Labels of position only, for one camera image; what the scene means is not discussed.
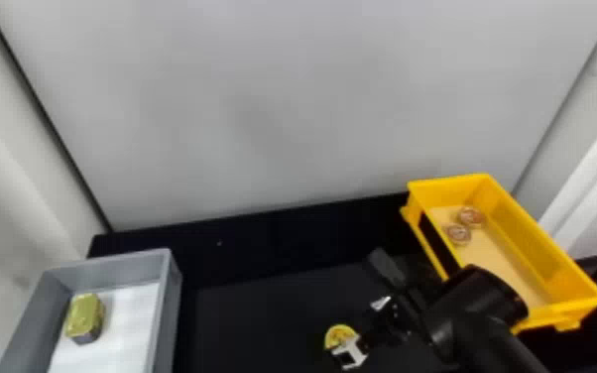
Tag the yellow can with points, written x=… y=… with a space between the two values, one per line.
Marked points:
x=458 y=234
x=471 y=216
x=85 y=316
x=338 y=334

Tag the yellow box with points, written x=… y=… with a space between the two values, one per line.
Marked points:
x=548 y=260

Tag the grey box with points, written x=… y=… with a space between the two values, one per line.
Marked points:
x=43 y=291

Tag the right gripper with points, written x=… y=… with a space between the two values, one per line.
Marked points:
x=393 y=319

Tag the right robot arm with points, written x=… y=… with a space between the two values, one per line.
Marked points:
x=478 y=323

